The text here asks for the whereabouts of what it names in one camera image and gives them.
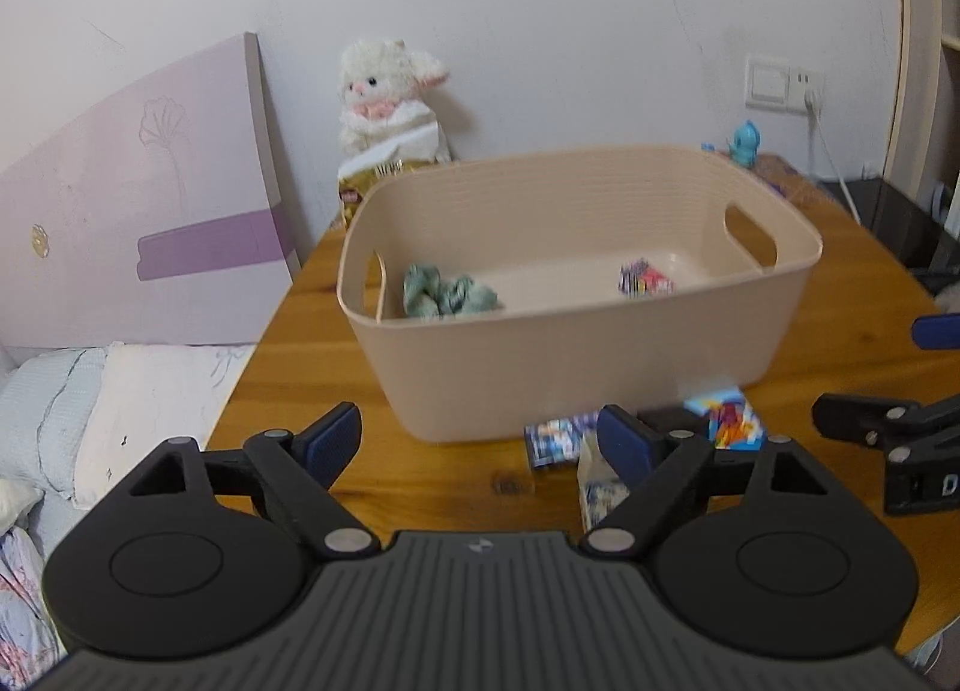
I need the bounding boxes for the white paper carton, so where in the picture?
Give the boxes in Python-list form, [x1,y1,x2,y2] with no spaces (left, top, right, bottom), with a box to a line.
[576,431,630,532]

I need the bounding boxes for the blue cartoon tissue pack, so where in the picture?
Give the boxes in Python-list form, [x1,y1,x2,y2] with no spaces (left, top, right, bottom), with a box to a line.
[683,387,766,452]

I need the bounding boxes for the Hello Kitty card box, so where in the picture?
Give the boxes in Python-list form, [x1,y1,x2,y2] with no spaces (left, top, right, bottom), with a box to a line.
[524,411,599,468]

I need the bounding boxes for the long cartoon sticker box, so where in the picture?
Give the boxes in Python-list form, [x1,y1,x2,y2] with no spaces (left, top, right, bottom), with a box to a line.
[619,259,675,296]

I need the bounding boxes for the black side cabinet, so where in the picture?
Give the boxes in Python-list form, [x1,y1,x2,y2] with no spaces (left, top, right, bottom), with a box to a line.
[848,178,958,275]

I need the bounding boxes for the white pillow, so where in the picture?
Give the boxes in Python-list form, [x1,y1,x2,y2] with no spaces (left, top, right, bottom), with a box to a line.
[73,343,254,510]

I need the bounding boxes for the floral table mat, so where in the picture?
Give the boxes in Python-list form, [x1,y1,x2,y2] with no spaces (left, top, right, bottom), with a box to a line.
[700,143,830,210]

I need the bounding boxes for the beige plastic basket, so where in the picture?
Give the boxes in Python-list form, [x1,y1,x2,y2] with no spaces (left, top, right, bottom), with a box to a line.
[337,145,822,443]

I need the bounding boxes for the light blue blanket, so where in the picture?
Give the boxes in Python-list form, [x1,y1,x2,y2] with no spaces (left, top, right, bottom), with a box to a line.
[2,348,107,499]

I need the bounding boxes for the blue plastic toy figure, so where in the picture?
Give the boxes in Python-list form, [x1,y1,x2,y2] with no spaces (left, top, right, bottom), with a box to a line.
[727,121,761,170]

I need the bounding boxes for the lilac bed headboard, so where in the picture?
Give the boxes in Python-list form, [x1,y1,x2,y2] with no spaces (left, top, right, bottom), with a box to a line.
[2,33,299,361]

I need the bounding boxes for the gold snack bag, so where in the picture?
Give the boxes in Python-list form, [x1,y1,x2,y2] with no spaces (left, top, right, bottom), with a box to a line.
[337,158,434,230]

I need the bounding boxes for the floral bed sheet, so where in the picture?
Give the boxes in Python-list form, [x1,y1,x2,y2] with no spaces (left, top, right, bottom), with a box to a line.
[0,527,65,689]

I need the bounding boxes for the white plush lamb toy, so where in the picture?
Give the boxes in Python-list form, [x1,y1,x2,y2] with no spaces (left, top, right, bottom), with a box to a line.
[338,40,451,161]

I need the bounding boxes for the beige wardrobe shelf frame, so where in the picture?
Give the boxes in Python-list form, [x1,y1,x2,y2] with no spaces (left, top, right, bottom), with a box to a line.
[884,0,958,235]

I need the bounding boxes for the white plug and cable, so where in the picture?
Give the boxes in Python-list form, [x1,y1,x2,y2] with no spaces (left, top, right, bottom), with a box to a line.
[802,89,864,229]

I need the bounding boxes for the white wall switch socket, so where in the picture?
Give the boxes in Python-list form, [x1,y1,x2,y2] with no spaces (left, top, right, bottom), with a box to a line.
[743,54,825,116]

